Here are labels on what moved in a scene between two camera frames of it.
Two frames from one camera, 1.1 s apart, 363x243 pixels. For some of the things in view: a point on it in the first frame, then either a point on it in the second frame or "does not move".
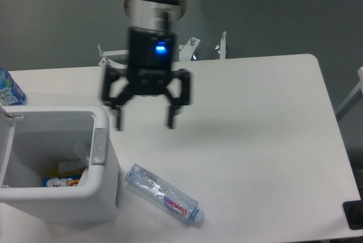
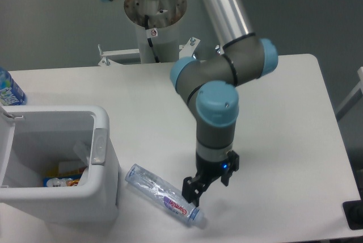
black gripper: x=150 y=71 → x=209 y=167
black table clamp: x=353 y=210 does not move
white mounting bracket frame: x=186 y=54 does not move
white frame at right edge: x=356 y=95 does not move
